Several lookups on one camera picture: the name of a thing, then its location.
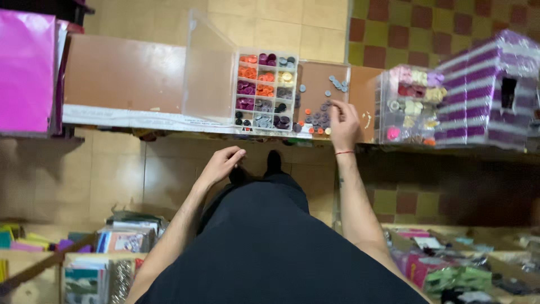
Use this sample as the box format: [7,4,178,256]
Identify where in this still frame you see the person's left hand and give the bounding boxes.
[197,146,247,189]

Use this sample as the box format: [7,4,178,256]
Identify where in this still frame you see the person's right hand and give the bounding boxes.
[329,99,363,153]

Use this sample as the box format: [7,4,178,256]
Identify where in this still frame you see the heap of loose purple buttons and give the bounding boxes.
[292,100,334,136]

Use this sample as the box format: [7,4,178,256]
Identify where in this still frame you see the black shoe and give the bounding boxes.
[264,149,284,178]
[229,165,253,186]

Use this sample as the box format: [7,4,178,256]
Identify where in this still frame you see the scatter of loose blue-grey buttons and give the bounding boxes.
[298,75,350,98]

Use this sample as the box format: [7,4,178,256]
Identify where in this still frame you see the group of black buttons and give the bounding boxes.
[235,103,288,127]

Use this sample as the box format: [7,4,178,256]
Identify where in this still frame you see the group of grey buttons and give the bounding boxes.
[253,57,296,129]

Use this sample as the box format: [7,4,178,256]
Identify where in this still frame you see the group of magenta buttons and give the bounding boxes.
[235,53,277,111]

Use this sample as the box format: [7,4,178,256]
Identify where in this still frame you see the clear box of fabric flowers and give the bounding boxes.
[374,63,449,147]

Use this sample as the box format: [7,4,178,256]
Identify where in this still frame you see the clear plastic compartment organizer box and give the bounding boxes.
[182,9,301,137]

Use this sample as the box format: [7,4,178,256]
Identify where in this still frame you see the group of orange buttons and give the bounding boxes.
[237,54,276,98]

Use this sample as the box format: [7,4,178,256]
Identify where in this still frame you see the white measuring strip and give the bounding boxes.
[62,104,314,139]

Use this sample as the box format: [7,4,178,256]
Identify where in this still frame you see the person's black clothing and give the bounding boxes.
[135,171,429,304]

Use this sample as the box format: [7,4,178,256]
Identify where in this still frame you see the purple white striped box stack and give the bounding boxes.
[434,29,540,152]

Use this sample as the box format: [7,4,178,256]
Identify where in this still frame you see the wooden shelf of paper goods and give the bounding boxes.
[0,210,169,304]

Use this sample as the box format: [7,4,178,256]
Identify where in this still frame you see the stack of assorted paper sheets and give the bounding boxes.
[49,19,73,137]

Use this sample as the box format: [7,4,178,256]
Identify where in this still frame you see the wooden crate of craft packets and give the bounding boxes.
[382,223,540,304]

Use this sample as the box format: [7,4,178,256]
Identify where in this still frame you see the pink glossy paper sheets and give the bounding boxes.
[0,8,58,134]

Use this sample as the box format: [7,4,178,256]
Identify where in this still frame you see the dark furniture piece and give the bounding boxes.
[0,0,96,27]

